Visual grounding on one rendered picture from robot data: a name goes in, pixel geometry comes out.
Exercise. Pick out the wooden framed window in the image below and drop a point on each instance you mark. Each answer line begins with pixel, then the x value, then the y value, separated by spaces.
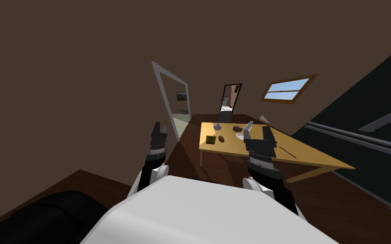
pixel 286 89

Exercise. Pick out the grey vase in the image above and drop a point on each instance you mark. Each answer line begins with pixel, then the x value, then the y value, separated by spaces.
pixel 217 127

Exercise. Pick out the brown potato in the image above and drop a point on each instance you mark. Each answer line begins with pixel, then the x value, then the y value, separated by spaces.
pixel 221 138

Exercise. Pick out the dark knife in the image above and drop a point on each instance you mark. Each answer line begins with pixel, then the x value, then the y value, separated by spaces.
pixel 287 152

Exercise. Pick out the large black cabinet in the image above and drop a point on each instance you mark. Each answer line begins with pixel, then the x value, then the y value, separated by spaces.
pixel 368 135

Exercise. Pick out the yellow wooden table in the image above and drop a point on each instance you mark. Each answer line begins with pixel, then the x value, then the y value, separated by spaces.
pixel 229 146

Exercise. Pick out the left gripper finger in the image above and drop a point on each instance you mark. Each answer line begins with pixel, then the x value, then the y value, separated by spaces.
pixel 155 127
pixel 164 130

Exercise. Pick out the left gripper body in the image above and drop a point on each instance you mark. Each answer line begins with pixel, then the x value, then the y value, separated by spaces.
pixel 158 139

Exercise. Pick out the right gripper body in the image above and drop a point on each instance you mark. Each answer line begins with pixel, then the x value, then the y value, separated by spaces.
pixel 260 147

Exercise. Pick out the grey glass bottle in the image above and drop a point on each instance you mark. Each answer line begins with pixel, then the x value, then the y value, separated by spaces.
pixel 248 125

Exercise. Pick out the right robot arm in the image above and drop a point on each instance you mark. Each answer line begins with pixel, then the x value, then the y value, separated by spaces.
pixel 266 173

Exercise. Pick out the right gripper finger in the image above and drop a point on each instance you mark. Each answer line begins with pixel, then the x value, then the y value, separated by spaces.
pixel 267 133
pixel 247 135

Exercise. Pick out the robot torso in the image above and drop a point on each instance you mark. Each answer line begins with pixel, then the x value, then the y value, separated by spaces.
pixel 195 213

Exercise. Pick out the black framed mirror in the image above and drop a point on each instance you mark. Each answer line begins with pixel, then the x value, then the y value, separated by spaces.
pixel 230 98

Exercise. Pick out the green box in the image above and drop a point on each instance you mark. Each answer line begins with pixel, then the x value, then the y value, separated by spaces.
pixel 210 139

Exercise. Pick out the white plate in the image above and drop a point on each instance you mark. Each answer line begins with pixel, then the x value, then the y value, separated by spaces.
pixel 240 136

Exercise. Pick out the wall picture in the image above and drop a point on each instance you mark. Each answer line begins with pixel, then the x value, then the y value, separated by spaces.
pixel 181 96

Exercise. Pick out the dark grey chair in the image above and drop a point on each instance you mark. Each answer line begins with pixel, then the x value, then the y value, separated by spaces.
pixel 225 117

